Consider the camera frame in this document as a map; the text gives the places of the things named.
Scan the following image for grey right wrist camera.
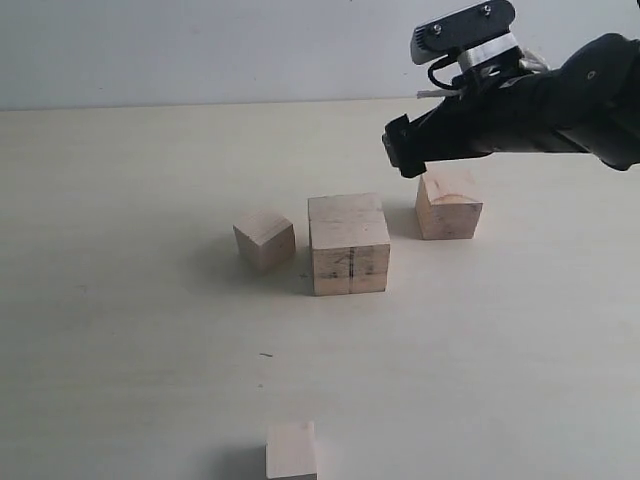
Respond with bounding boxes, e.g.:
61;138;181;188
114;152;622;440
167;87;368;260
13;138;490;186
410;0;516;65

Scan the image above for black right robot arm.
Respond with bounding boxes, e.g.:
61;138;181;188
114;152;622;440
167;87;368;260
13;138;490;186
382;33;639;178

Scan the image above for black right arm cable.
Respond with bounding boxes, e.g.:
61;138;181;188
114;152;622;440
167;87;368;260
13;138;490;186
427;52;464;91

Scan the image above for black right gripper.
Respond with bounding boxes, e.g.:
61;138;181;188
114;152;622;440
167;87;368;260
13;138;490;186
382;75;565;178

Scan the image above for medium wooden cube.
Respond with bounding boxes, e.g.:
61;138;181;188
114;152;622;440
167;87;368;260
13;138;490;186
415;169;484;240

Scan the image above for smallest wooden cube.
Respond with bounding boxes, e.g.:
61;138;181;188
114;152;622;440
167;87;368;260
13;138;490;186
265;421;318;480

